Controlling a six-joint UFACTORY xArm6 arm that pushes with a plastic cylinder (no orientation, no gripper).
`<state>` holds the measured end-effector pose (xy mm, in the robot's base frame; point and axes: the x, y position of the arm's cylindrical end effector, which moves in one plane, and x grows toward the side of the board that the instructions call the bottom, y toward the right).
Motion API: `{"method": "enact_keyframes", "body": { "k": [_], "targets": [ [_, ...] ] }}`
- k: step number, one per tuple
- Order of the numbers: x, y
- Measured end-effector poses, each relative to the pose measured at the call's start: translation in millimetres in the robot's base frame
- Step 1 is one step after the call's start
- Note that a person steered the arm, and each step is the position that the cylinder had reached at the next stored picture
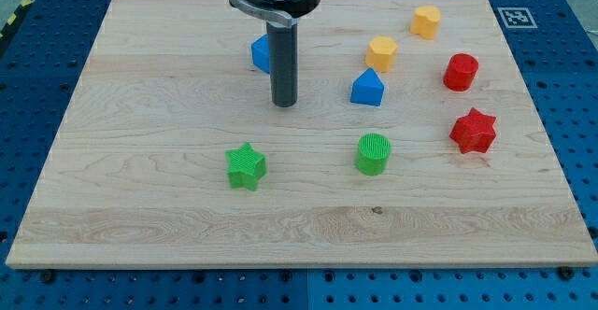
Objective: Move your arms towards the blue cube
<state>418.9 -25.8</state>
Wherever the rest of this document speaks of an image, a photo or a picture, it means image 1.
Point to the blue cube block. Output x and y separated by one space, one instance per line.
260 54

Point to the green star block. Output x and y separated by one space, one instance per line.
246 167

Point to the green cylinder block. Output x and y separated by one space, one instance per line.
373 152

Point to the blue triangular prism block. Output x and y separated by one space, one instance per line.
367 89

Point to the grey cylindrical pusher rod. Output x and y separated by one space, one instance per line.
282 47

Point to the light wooden board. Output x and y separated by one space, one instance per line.
136 177

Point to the yellow hexagon block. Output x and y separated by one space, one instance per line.
381 53

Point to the red star block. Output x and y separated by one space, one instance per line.
474 132

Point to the yellow heart block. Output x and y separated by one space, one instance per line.
425 21

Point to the red cylinder block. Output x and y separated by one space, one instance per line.
461 71

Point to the white fiducial marker tag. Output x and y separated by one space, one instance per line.
516 18

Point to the black yellow hazard tape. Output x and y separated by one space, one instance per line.
15 20

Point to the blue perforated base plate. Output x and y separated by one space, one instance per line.
39 71

